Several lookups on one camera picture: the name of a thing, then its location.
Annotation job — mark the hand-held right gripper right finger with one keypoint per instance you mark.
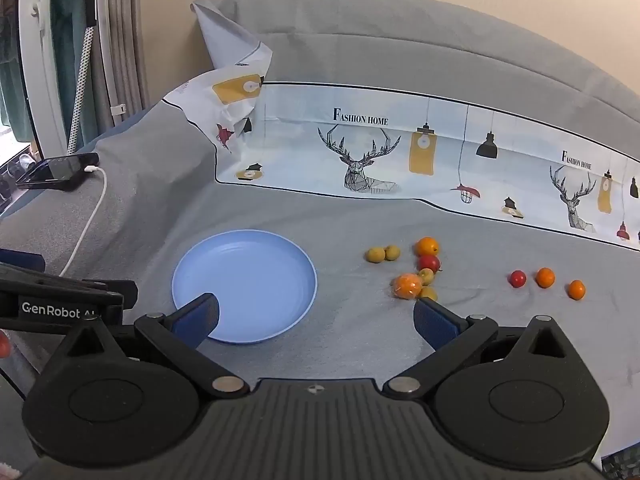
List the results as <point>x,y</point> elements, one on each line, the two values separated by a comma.
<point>435,322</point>

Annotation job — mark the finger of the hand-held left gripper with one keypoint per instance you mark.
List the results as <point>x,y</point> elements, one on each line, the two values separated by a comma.
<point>22,260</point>
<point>75,284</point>

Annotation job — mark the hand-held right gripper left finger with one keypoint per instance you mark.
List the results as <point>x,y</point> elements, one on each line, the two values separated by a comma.
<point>197,317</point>

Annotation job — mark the yellow-green longan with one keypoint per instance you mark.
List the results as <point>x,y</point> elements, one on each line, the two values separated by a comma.
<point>393,252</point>
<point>426,276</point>
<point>430,292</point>
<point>375,254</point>

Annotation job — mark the plastic-wrapped orange mandarin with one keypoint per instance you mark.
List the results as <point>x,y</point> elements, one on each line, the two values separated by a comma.
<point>407,286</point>

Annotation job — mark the small red apple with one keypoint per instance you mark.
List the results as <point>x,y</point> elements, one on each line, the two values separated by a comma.
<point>517,278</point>
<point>429,262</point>

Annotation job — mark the light blue plate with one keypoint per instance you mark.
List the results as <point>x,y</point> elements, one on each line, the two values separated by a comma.
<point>250,280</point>

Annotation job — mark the black smartphone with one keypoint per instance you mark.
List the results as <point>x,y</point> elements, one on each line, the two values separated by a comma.
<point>55,170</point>

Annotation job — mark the grey and blue pillow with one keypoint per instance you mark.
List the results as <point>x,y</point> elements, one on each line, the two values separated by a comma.
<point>140,185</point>

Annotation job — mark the grey duvet with deer print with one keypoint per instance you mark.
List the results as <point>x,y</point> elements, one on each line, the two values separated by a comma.
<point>350,220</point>

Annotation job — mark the white plastic clip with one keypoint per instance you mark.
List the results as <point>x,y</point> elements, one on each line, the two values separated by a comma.
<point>118,109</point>

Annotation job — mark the black and white dotted pole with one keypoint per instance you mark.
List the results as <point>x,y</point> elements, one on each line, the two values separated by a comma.
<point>82,85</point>

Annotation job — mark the dark patterned mat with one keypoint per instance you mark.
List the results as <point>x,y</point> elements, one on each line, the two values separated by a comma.
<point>622,467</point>

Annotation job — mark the grey curtain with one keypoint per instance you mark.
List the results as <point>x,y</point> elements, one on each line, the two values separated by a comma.
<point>125,35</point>

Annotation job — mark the white door frame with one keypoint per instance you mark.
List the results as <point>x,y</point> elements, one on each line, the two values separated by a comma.
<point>42,60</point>

